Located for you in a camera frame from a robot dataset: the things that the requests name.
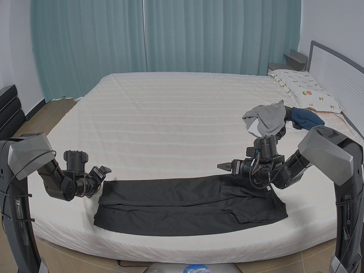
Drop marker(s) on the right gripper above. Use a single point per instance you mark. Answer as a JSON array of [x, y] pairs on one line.
[[241, 168]]

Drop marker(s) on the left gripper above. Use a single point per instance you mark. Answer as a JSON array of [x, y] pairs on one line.
[[95, 180]]

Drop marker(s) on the black T-shirt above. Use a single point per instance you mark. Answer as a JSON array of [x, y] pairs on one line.
[[184, 209]]

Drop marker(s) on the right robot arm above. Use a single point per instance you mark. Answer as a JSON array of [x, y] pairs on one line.
[[321, 149]]

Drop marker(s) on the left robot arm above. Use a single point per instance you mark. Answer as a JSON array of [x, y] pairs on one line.
[[28, 149]]

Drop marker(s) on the bed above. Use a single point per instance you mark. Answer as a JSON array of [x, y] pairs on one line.
[[170, 109]]

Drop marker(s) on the grey garment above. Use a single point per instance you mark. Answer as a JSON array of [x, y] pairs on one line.
[[270, 115]]

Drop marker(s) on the black shiny garment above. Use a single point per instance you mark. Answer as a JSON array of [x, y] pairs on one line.
[[288, 114]]

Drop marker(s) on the blue and white garment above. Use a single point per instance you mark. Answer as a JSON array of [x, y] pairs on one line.
[[308, 118]]

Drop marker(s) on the white printed pillow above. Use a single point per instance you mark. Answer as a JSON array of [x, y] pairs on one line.
[[304, 88]]

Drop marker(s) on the black chest of drawers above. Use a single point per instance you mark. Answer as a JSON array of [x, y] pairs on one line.
[[10, 109]]

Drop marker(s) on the grey bedside table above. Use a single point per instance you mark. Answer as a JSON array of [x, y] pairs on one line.
[[295, 58]]

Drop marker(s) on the blue-green curtain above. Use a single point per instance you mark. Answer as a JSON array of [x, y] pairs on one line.
[[91, 38], [221, 27]]

